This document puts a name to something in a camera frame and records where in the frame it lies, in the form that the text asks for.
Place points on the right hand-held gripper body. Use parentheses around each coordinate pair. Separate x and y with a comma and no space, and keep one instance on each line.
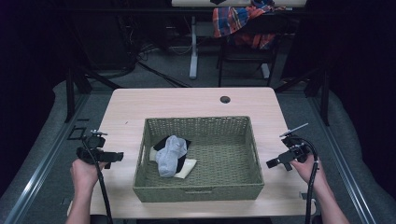
(295,146)

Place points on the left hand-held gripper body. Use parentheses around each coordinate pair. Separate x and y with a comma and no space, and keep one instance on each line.
(93,148)

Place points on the grey sock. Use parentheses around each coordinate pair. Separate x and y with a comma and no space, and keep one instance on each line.
(169,157)

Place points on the green woven basket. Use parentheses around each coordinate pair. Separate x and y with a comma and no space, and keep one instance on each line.
(224,168)

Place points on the black sock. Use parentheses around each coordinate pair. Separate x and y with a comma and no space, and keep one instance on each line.
(183,155)

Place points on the cream sock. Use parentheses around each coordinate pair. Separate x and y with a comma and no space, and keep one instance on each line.
(187,168)

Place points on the person's left hand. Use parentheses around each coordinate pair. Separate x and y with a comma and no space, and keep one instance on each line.
(84,174)

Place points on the person's right hand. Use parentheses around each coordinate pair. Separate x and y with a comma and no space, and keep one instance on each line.
(309,171)

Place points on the black metal stand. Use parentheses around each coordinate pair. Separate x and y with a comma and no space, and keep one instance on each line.
(71,93)
(323,93)

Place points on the white table leg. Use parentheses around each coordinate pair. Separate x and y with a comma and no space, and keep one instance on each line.
(193,56)
(265,71)

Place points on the black chair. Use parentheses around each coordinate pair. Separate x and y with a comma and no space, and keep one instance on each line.
(249,54)

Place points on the plaid cloth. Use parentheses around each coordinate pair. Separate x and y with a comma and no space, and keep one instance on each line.
(232,20)

